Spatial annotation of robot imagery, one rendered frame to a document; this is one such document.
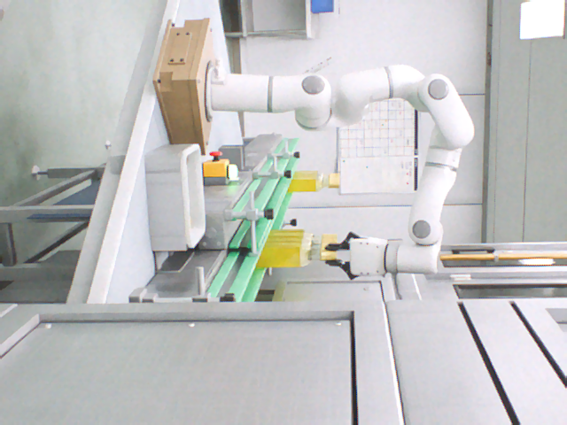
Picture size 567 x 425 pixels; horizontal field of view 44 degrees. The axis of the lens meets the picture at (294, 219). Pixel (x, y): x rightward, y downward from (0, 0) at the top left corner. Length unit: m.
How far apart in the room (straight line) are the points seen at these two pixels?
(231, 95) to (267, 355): 1.09
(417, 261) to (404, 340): 1.04
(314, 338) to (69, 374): 0.27
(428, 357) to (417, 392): 0.08
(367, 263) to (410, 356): 1.13
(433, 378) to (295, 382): 0.14
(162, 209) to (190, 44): 0.43
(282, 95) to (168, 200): 0.41
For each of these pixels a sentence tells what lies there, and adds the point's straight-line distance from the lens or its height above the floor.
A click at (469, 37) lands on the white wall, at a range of 7.79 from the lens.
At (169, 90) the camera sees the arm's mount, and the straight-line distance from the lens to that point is 1.69.
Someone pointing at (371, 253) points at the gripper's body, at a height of 1.26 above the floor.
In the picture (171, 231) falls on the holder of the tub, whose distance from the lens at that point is 1.60.
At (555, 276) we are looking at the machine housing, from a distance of 2.34.
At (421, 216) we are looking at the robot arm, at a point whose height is 1.38.
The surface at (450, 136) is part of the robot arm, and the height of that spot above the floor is 1.45.
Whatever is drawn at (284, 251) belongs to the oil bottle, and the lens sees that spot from 1.89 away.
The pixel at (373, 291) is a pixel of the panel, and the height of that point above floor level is 1.26.
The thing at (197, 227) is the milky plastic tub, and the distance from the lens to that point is 1.74.
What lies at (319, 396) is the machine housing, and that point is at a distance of 0.69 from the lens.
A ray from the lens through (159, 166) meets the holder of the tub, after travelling 1.57.
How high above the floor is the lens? 1.19
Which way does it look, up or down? 4 degrees down
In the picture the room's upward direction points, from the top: 89 degrees clockwise
